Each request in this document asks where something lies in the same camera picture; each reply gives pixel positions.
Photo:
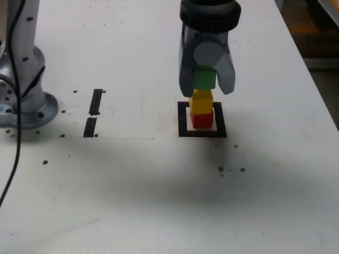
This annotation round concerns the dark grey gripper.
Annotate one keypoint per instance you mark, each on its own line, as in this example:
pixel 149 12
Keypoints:
pixel 206 35

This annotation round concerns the green cube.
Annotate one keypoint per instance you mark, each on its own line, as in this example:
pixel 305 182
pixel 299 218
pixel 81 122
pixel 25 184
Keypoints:
pixel 204 79

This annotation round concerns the yellow cube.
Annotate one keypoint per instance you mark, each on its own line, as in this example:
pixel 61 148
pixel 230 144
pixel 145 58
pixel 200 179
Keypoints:
pixel 201 103

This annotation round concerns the red cube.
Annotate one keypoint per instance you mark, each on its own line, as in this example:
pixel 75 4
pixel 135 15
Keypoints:
pixel 201 120

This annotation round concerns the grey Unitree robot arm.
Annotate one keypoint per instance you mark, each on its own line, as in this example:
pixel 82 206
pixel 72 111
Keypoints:
pixel 31 116

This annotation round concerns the black tape square outline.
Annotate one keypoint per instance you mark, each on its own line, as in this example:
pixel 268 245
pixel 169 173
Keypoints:
pixel 182 121

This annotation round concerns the brown wooden furniture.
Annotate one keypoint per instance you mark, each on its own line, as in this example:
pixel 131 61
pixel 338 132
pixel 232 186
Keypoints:
pixel 312 31

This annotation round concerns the black tape strip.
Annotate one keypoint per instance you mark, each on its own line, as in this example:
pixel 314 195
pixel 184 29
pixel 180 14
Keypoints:
pixel 92 124

